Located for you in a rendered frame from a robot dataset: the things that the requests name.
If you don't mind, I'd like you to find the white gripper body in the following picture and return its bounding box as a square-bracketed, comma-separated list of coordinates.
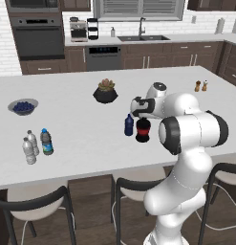
[130, 96, 156, 119]

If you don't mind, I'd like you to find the dark blue bottle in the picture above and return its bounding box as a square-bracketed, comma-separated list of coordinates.
[123, 113, 136, 137]

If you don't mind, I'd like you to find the black and red bottle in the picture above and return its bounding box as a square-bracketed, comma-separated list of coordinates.
[135, 117, 152, 144]

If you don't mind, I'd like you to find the succulent in black pot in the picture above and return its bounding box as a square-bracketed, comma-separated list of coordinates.
[92, 78, 119, 104]

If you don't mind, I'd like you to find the grey dishwasher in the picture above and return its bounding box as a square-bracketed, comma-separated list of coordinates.
[84, 45, 122, 72]

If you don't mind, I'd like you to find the brown base cupboard run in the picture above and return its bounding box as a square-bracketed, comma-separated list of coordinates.
[64, 40, 225, 74]

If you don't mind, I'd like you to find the dark sink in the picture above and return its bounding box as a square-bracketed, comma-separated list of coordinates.
[117, 34, 171, 43]

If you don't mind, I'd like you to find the black and cream stool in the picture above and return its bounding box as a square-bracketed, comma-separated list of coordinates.
[0, 185, 76, 245]
[198, 162, 236, 245]
[110, 166, 168, 245]

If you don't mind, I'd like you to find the dark sink tap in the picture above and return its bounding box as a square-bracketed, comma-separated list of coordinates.
[138, 16, 147, 37]

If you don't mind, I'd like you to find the black tiered stand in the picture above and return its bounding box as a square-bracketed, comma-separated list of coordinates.
[86, 17, 99, 41]

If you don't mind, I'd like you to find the silver coffee machine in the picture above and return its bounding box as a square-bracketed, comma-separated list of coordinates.
[69, 16, 89, 43]

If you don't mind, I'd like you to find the blue-label plastic bottle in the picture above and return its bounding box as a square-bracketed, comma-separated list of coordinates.
[39, 127, 54, 156]

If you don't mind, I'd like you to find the window with grey blinds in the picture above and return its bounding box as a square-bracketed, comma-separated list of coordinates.
[93, 0, 186, 22]

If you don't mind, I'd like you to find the brown drawer under oven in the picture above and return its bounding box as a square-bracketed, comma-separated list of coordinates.
[19, 58, 69, 77]

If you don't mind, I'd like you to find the brown side cupboard run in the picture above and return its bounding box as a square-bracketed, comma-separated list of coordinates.
[218, 41, 236, 89]

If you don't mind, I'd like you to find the clear plastic water bottle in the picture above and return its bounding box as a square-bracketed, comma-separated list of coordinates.
[26, 129, 40, 157]
[21, 137, 37, 166]

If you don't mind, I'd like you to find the grey bowl of blueberries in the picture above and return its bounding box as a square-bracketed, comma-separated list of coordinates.
[8, 98, 39, 117]

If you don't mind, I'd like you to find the black microwave oven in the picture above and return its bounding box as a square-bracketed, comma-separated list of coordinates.
[5, 0, 61, 13]

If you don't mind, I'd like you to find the black wall oven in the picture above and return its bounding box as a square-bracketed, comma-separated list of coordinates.
[9, 14, 66, 61]

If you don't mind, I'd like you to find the brown wall cupboard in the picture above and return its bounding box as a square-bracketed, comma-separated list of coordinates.
[59, 0, 92, 12]
[186, 0, 236, 12]

